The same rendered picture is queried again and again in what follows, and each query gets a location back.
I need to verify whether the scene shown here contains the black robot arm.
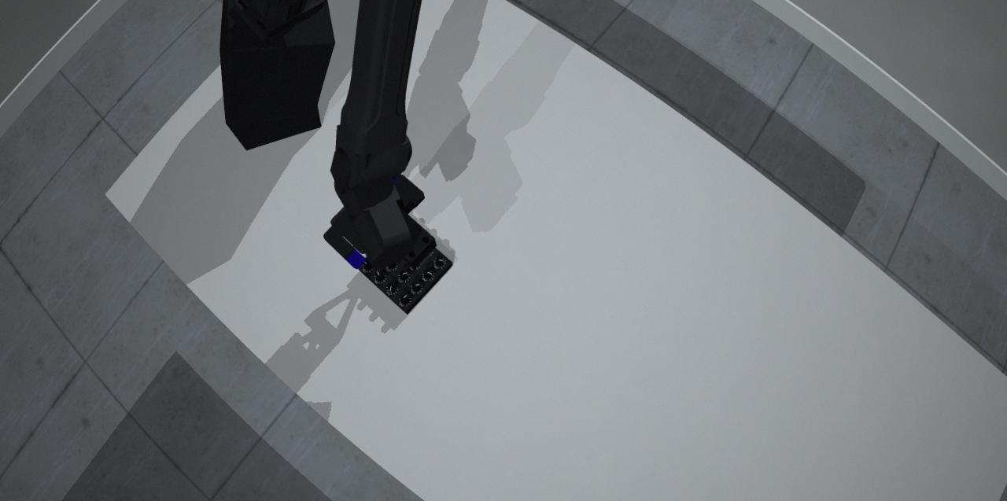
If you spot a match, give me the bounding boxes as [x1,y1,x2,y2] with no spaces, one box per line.
[234,0,437,269]

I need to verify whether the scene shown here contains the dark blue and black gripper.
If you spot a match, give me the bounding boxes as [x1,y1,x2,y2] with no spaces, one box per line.
[323,175,425,269]

